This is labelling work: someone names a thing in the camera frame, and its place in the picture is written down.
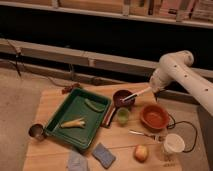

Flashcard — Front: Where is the dark maroon bowl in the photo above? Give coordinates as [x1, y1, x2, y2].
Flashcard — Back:
[113, 90, 135, 108]

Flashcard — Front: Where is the small green cup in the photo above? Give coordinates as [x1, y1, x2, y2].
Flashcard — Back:
[116, 107, 130, 125]

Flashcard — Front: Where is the orange red bowl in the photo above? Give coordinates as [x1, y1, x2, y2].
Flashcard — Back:
[140, 103, 169, 131]

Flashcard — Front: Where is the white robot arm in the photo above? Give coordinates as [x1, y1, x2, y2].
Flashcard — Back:
[150, 50, 213, 117]

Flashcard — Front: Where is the light blue towel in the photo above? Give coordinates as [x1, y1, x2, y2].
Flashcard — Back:
[67, 151, 89, 171]

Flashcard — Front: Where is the green cucumber toy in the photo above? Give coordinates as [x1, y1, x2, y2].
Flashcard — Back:
[84, 98, 104, 112]

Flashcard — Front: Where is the green plastic tray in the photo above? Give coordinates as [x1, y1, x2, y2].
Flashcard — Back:
[45, 88, 111, 150]

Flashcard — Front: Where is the blue sponge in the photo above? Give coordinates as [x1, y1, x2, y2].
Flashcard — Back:
[92, 143, 116, 169]

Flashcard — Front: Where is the red yellow apple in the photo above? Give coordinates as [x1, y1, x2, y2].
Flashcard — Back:
[134, 145, 149, 162]

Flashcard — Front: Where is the silver metal cup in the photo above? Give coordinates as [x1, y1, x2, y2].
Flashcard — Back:
[28, 124, 46, 141]

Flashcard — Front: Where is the white plastic cup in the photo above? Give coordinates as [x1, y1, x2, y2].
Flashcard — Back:
[163, 133, 185, 154]

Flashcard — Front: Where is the black power cable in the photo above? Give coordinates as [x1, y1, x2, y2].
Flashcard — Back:
[166, 114, 199, 154]

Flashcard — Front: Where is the grey metal rail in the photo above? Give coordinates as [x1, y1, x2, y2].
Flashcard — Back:
[0, 37, 213, 81]

